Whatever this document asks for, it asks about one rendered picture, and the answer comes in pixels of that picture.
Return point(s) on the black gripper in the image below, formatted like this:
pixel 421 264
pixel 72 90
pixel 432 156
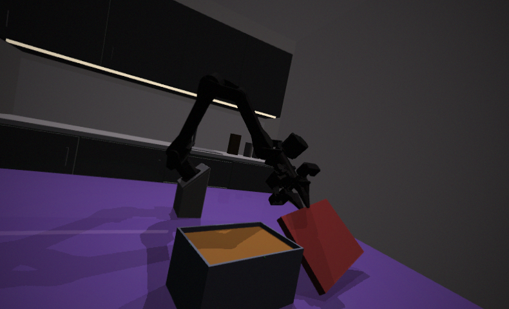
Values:
pixel 298 182

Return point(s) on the red lid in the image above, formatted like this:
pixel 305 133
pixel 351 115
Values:
pixel 329 247

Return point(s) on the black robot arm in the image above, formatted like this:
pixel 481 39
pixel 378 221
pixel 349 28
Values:
pixel 214 85

